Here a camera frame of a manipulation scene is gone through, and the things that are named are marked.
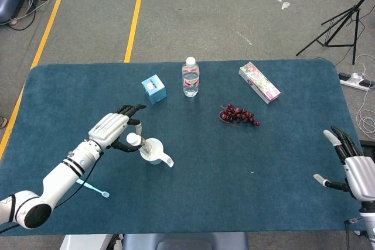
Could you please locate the blue table mat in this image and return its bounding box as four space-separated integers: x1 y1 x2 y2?
0 59 366 237

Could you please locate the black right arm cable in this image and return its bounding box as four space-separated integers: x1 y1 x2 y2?
344 218 363 250

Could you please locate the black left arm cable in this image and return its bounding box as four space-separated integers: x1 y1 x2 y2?
0 152 103 233

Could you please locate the floral white toothpaste tube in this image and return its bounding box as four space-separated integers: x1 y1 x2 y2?
126 132 153 157

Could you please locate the small light blue carton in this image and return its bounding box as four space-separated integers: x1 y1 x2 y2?
141 75 168 105

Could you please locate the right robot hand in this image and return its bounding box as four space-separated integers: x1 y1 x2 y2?
313 126 375 201

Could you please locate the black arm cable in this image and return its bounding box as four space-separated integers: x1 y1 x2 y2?
344 218 363 250
0 152 103 233

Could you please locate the black tripod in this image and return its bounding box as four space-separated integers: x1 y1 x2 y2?
295 0 375 66

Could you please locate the floral long box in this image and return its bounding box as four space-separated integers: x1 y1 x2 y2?
238 61 281 105

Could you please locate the bunch of red grapes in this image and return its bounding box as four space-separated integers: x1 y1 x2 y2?
219 103 261 128

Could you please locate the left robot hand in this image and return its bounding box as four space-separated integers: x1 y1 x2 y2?
87 104 147 153

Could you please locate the white power strip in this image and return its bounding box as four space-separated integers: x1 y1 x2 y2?
338 71 375 91

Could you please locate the light blue toothbrush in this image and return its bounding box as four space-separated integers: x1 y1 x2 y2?
76 179 110 199

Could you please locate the white floor cable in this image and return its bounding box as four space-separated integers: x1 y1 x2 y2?
356 53 375 138

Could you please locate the pale blue cup with handle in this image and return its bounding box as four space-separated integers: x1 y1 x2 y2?
139 138 175 168

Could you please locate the clear water bottle red label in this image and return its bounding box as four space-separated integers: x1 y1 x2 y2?
182 56 201 98

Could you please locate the robot torso base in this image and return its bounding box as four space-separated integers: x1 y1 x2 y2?
60 232 250 250

